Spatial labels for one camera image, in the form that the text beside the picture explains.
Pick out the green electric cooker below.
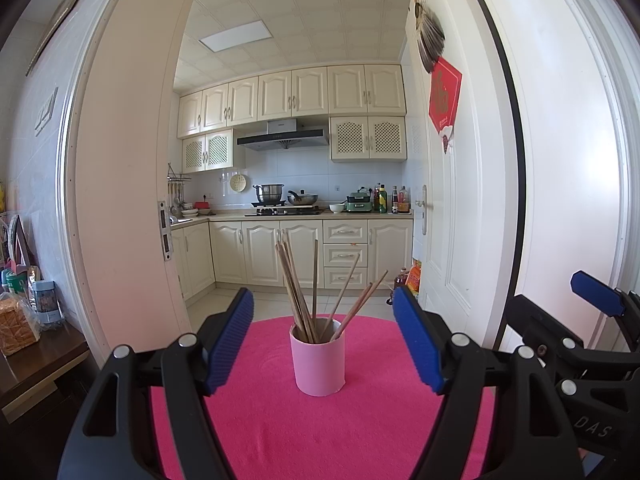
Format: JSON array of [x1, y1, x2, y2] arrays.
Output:
[[346, 189, 373, 214]]

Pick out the cream upper cabinet row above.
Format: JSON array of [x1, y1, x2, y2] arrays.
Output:
[[177, 64, 407, 138]]

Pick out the dark wooden side table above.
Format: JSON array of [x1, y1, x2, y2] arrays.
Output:
[[0, 322, 93, 421]]

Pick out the blue lidded container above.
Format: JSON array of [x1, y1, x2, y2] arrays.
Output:
[[31, 280, 63, 328]]

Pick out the pink cup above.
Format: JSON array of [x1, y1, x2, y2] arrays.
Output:
[[290, 315, 347, 397]]

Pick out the kitchen countertop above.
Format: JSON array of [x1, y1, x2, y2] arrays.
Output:
[[170, 208, 415, 228]]

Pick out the hanging utensil rack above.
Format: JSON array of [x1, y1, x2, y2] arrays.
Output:
[[166, 162, 192, 216]]

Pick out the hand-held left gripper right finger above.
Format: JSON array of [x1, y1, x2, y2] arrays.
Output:
[[392, 286, 586, 480]]

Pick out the steel range hood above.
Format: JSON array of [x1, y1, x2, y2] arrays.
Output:
[[237, 118, 330, 152]]

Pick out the hanging fan decoration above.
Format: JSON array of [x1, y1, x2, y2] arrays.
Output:
[[412, 0, 447, 73]]

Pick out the cream base cabinet run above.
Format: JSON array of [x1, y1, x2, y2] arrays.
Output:
[[170, 217, 415, 301]]

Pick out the metal door lock plate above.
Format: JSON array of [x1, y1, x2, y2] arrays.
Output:
[[158, 201, 172, 262]]

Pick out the red door decoration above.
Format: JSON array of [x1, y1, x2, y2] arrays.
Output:
[[428, 56, 463, 153]]

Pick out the steel cooking pot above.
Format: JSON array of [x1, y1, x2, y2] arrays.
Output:
[[252, 184, 285, 205]]

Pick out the white panel door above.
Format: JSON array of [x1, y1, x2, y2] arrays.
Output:
[[400, 0, 518, 361]]

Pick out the cream cabinet drawer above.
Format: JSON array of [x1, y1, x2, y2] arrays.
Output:
[[323, 243, 368, 267], [324, 266, 368, 289], [323, 220, 369, 244]]

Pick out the gas stove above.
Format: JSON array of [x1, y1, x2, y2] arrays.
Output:
[[245, 203, 325, 217]]

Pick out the door handle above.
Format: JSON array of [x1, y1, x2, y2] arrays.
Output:
[[416, 184, 429, 236]]

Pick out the ceiling light panel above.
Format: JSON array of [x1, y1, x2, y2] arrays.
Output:
[[199, 21, 273, 53]]

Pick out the bunch of wooden chopsticks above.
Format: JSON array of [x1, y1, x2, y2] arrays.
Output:
[[275, 240, 390, 345]]

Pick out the bread packet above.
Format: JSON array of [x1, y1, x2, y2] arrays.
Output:
[[0, 292, 41, 356]]

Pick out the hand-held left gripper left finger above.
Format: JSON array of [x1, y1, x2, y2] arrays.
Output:
[[59, 287, 256, 480]]

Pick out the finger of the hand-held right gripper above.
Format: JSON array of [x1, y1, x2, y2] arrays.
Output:
[[570, 270, 640, 342], [504, 294, 640, 402]]

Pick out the white sliding door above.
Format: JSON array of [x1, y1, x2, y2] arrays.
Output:
[[65, 0, 221, 361]]

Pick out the cream lattice door cabinet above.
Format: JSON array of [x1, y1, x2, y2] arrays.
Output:
[[330, 116, 408, 162], [181, 129, 234, 173]]

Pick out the pink round tablecloth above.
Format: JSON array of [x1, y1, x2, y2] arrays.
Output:
[[150, 315, 496, 480]]

